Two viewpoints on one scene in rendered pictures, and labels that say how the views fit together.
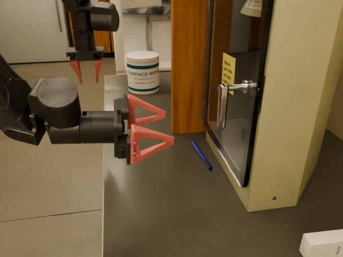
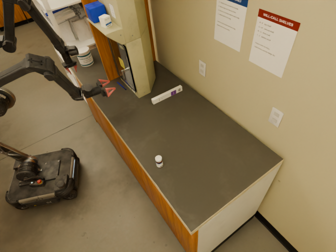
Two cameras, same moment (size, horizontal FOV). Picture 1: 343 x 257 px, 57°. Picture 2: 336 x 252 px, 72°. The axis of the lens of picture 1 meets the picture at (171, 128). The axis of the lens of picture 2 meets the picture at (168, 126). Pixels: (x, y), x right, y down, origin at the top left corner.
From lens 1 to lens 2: 116 cm
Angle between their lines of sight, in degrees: 26
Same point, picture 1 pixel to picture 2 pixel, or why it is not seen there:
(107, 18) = (75, 51)
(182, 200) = (121, 101)
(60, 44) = not seen: outside the picture
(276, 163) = (141, 84)
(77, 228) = (76, 131)
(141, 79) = (86, 60)
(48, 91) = (85, 87)
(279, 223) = (147, 98)
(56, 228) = (66, 134)
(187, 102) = (110, 69)
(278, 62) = (133, 62)
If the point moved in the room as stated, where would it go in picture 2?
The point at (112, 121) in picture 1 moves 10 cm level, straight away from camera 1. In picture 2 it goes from (99, 88) to (93, 81)
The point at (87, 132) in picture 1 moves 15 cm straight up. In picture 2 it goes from (95, 93) to (87, 75)
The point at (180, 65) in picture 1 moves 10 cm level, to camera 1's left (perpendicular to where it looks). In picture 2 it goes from (104, 58) to (92, 62)
